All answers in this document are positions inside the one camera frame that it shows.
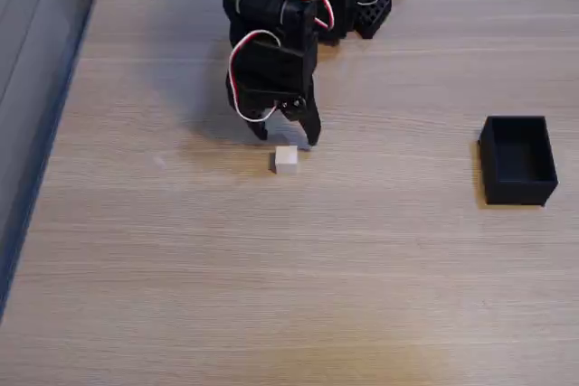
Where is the white cube block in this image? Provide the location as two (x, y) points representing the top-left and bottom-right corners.
(273, 145), (299, 175)

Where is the black open box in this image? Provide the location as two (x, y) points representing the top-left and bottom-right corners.
(478, 115), (560, 207)

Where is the white red gripper cable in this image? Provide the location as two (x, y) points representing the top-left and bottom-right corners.
(227, 29), (283, 124)

